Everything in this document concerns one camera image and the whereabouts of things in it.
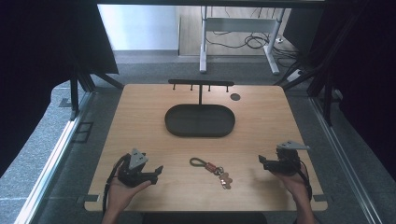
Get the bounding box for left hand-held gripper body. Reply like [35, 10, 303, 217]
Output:
[117, 147, 157, 189]

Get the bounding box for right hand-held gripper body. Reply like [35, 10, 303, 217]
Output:
[264, 140, 311, 176]

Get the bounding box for keychain with green loop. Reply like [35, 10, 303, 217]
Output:
[189, 157, 233, 190]

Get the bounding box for black key holder stand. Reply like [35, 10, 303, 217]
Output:
[163, 78, 236, 138]

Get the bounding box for person's left hand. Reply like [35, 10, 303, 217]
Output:
[106, 177, 153, 217]

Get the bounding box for person's right hand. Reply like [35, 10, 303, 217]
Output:
[273, 163, 313, 205]

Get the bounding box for black metal stand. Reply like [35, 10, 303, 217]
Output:
[273, 59, 334, 127]
[68, 55, 125, 121]

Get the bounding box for white power strip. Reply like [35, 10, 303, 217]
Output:
[286, 68, 304, 83]

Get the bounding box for black curtain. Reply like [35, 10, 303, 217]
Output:
[0, 0, 120, 176]
[282, 0, 396, 175]

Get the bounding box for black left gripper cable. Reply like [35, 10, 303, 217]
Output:
[102, 153, 130, 217]

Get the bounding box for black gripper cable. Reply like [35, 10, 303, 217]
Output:
[298, 160, 314, 201]
[102, 153, 130, 217]

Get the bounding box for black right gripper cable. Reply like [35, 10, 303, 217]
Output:
[298, 160, 314, 201]

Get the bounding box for aluminium rail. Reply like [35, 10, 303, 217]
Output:
[13, 91, 95, 224]
[308, 95, 376, 224]

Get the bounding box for black floor cables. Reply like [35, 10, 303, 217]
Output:
[205, 30, 301, 68]

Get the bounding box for white desk frame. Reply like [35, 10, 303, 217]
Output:
[199, 6, 286, 76]

